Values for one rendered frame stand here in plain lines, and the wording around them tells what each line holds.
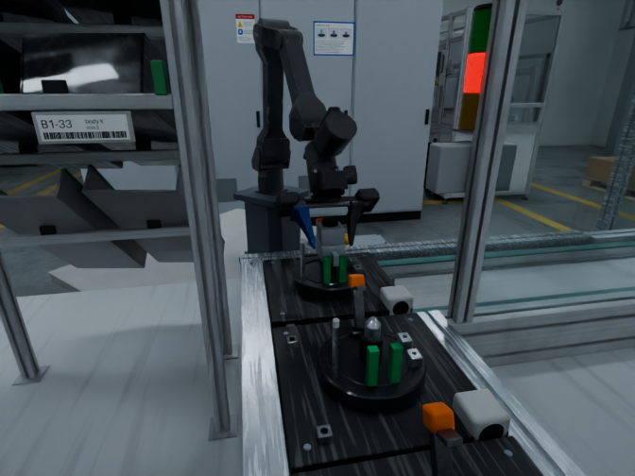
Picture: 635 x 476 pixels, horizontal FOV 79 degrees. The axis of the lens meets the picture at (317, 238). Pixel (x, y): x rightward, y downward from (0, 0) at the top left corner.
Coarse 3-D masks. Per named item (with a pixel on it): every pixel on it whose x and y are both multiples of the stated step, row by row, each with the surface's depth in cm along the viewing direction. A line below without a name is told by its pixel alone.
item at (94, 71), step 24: (24, 48) 41; (48, 48) 41; (72, 48) 41; (96, 48) 41; (120, 48) 41; (144, 48) 41; (24, 72) 41; (48, 72) 41; (72, 72) 41; (96, 72) 41; (120, 72) 41; (144, 72) 41; (168, 72) 48; (144, 120) 47; (168, 120) 48; (120, 144) 56; (168, 144) 56
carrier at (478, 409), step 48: (336, 336) 43; (384, 336) 48; (432, 336) 57; (288, 384) 48; (336, 384) 45; (384, 384) 45; (432, 384) 48; (288, 432) 42; (336, 432) 42; (384, 432) 42; (480, 432) 41
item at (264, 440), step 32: (256, 288) 73; (256, 320) 64; (256, 352) 57; (448, 352) 55; (256, 384) 49; (480, 384) 49; (256, 416) 45; (512, 416) 45; (256, 448) 41; (544, 448) 41
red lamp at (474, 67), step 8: (472, 56) 51; (480, 56) 50; (472, 64) 52; (480, 64) 51; (472, 72) 52; (480, 72) 51; (464, 80) 54; (472, 80) 52; (480, 80) 51; (464, 88) 54; (472, 88) 52; (480, 88) 52
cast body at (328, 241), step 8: (320, 224) 70; (328, 224) 68; (336, 224) 69; (320, 232) 67; (328, 232) 67; (336, 232) 68; (344, 232) 68; (320, 240) 68; (328, 240) 68; (336, 240) 68; (344, 240) 69; (320, 248) 68; (328, 248) 68; (336, 248) 68; (344, 248) 68; (320, 256) 69; (336, 256) 66; (336, 264) 67
